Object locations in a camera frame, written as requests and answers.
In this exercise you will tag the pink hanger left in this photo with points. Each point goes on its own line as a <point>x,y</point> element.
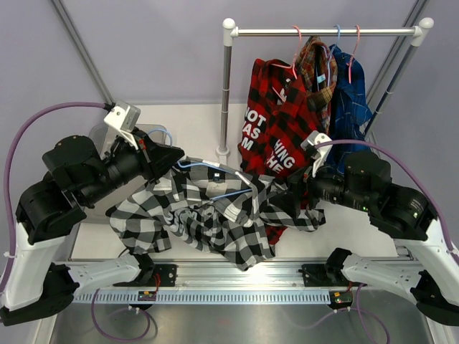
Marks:
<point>291,66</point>

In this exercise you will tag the clear plastic bin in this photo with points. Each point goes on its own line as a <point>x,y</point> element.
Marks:
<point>103,138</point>

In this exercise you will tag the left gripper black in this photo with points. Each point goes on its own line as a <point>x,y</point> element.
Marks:
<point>155,160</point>

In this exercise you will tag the pink hanger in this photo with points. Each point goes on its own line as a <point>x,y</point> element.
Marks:
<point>291,66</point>
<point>352,55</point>

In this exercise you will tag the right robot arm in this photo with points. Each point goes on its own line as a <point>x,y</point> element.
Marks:
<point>402,213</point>

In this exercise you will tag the red black plaid shirt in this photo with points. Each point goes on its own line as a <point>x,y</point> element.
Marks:
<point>276,121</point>

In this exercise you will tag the black white plaid shirt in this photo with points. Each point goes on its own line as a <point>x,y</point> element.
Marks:
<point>229,219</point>

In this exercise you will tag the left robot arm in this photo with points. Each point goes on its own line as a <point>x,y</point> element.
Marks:
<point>77,178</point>

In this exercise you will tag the aluminium rail base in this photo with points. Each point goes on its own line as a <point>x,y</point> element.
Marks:
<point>206,275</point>

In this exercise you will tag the light blue wire hanger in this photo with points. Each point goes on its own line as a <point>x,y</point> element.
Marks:
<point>216,173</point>

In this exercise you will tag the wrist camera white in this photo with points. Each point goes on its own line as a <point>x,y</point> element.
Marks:
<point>122,118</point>
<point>318,155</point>

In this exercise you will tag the brown plaid shirt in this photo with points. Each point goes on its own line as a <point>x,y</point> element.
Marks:
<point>319,70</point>

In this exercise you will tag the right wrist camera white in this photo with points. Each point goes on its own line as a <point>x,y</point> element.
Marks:
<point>318,155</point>

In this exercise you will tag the blue shirt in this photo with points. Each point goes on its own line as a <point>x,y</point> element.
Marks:
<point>349,109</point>

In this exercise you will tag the white slotted cable duct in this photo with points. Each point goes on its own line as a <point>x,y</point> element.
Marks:
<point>187,297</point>

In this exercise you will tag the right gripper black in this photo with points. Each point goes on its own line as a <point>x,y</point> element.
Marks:
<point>298,183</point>

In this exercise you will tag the clothes rack metal white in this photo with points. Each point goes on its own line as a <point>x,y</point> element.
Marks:
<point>417,33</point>

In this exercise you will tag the blue hanger right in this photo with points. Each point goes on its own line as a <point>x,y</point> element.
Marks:
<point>328,76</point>

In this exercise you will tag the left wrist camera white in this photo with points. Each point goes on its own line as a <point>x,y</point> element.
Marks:
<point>122,118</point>

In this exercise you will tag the pink hanger right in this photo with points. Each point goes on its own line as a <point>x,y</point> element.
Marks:
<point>352,55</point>

